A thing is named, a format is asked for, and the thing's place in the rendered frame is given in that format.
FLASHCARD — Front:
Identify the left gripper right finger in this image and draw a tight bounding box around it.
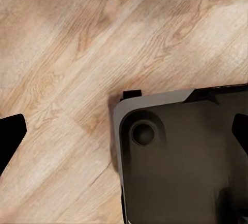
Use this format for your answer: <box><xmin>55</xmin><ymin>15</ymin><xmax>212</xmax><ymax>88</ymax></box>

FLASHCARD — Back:
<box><xmin>231</xmin><ymin>113</ymin><xmax>248</xmax><ymax>155</ymax></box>

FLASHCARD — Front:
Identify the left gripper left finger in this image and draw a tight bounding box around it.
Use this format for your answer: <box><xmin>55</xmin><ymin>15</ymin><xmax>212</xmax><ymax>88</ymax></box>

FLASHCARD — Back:
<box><xmin>0</xmin><ymin>114</ymin><xmax>27</xmax><ymax>175</ymax></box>

